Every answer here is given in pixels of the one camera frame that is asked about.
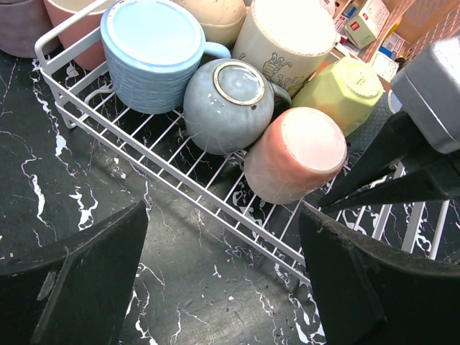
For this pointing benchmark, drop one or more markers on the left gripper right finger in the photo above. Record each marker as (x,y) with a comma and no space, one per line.
(368,292)

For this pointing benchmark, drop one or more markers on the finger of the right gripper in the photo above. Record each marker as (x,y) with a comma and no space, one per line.
(398,139)
(438,181)

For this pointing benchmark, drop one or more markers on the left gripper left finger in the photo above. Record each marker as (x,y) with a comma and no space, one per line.
(75,290)

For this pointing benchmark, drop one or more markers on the small grey-blue cup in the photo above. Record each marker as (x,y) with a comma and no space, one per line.
(362,137)

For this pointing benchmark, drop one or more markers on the yellow-green mug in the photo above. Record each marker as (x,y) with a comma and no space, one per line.
(346,90)

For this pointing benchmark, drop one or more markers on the grey mug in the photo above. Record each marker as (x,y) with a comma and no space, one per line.
(228,104)

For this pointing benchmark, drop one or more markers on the beige round mug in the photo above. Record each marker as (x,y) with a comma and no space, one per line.
(221,20)

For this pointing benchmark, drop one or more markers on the pink mug white inside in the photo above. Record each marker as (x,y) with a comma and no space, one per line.
(60,10)

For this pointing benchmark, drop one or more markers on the light blue mug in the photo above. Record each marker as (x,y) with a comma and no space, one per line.
(152,49)

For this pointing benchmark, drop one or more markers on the purple mug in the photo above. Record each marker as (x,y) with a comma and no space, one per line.
(22,24)

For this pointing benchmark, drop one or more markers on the peach desk organizer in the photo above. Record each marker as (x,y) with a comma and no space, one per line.
(419,23)

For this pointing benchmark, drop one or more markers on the white wire dish rack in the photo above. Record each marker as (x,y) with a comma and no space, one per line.
(158,145)

